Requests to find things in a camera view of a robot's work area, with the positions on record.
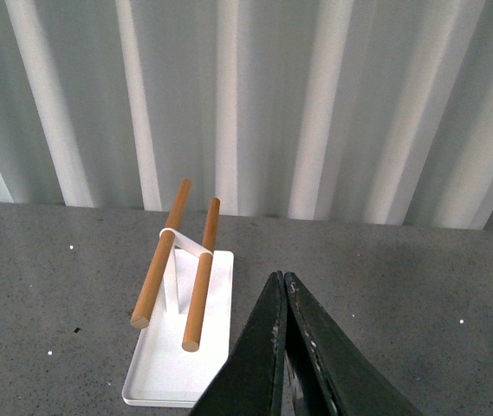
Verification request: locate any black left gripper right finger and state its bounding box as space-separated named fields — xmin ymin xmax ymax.
xmin=284 ymin=272 xmax=421 ymax=415

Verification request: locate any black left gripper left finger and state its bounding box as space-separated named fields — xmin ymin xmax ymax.
xmin=191 ymin=271 xmax=288 ymax=415

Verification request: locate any right wooden rack rod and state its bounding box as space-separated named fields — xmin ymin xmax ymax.
xmin=181 ymin=198 xmax=220 ymax=353

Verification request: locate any wooden rack rod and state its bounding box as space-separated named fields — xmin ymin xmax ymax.
xmin=130 ymin=179 xmax=191 ymax=329
xmin=181 ymin=198 xmax=220 ymax=353

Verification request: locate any white towel rack stand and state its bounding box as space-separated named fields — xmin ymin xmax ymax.
xmin=121 ymin=232 xmax=234 ymax=408

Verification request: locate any left wooden rack rod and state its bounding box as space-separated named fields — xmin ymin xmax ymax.
xmin=130 ymin=179 xmax=191 ymax=329

